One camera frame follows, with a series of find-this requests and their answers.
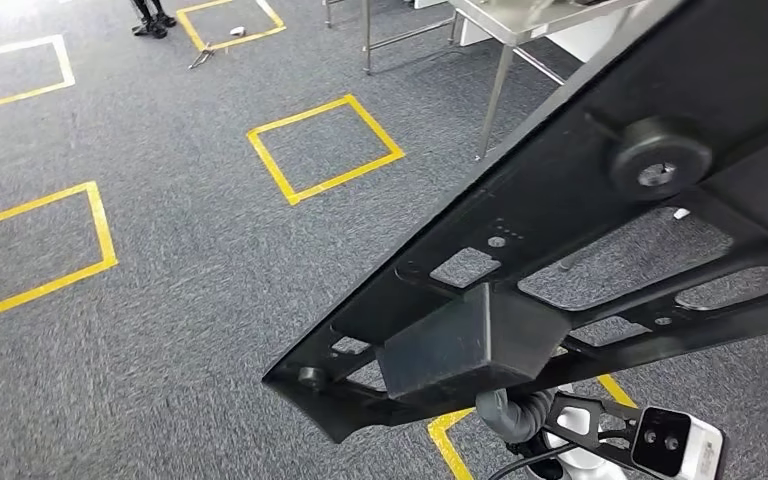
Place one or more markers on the stainless steel table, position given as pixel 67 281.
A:
pixel 367 40
pixel 523 13

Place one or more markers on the white panel box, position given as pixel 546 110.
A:
pixel 583 40

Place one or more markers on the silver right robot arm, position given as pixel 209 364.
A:
pixel 510 417

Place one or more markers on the black plastic frame part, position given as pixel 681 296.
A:
pixel 556 166

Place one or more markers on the small white object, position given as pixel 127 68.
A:
pixel 237 31

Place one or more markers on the black stand legs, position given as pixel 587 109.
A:
pixel 152 23

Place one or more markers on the small metal clamp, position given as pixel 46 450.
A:
pixel 200 58

